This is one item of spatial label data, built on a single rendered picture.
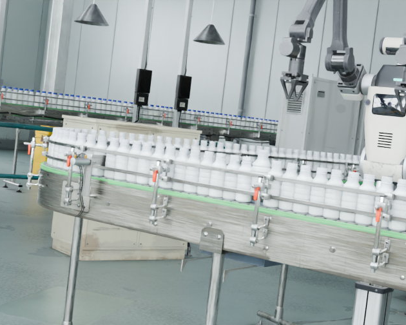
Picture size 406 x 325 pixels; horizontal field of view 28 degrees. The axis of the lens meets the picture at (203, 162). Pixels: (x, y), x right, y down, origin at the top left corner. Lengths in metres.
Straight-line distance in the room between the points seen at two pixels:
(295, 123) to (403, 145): 5.68
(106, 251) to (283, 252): 4.24
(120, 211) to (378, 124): 1.09
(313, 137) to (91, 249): 3.13
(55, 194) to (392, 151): 1.42
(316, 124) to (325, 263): 6.23
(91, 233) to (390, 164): 3.94
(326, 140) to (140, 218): 6.02
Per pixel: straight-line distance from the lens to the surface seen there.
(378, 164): 3.34
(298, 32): 3.04
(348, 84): 3.46
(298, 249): 2.80
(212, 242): 2.97
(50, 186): 3.55
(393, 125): 3.32
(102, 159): 3.34
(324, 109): 8.99
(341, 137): 9.23
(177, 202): 3.07
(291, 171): 2.85
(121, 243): 7.01
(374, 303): 3.41
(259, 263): 3.24
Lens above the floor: 1.28
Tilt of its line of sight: 3 degrees down
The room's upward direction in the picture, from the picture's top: 7 degrees clockwise
